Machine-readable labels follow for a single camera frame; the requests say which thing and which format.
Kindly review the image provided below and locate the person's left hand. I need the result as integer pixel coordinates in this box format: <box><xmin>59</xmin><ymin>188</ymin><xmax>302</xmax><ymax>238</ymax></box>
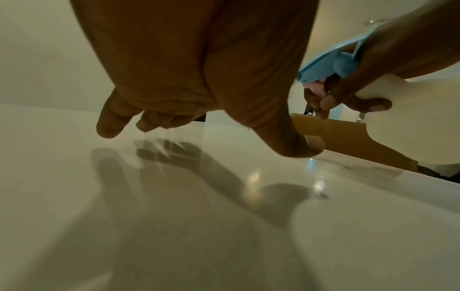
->
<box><xmin>70</xmin><ymin>0</ymin><xmax>326</xmax><ymax>159</ymax></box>

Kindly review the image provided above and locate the person's right hand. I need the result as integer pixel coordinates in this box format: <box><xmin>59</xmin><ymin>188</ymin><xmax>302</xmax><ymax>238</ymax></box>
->
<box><xmin>303</xmin><ymin>0</ymin><xmax>460</xmax><ymax>120</ymax></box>

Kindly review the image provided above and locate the white spray bottle blue trigger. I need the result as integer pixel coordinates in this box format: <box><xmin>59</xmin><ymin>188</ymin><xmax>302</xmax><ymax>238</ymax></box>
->
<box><xmin>296</xmin><ymin>24</ymin><xmax>460</xmax><ymax>166</ymax></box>

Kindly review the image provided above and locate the brown wooden chair back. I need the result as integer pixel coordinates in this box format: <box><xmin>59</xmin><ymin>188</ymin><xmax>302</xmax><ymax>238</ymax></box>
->
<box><xmin>290</xmin><ymin>113</ymin><xmax>419</xmax><ymax>172</ymax></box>

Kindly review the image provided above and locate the dark object behind table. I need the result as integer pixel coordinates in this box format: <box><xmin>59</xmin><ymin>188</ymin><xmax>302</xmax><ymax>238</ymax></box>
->
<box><xmin>417</xmin><ymin>163</ymin><xmax>460</xmax><ymax>184</ymax></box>

